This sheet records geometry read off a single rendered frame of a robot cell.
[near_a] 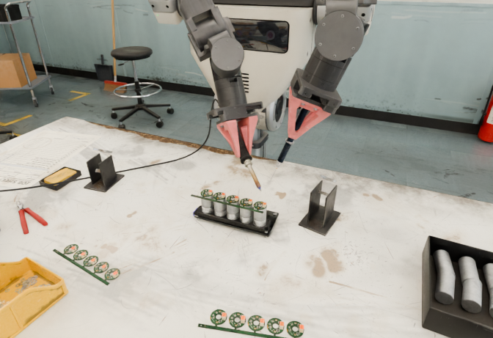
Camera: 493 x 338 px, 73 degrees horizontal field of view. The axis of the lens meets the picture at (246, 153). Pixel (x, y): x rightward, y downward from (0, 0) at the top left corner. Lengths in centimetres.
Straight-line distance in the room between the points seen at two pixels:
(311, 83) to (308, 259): 31
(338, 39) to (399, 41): 271
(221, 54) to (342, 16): 24
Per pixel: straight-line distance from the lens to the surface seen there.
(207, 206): 67
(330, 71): 51
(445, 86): 324
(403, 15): 311
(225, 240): 65
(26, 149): 114
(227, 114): 63
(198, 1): 69
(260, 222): 64
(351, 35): 43
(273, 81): 101
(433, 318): 57
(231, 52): 59
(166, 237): 68
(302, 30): 97
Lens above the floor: 120
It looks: 28 degrees down
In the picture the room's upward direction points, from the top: straight up
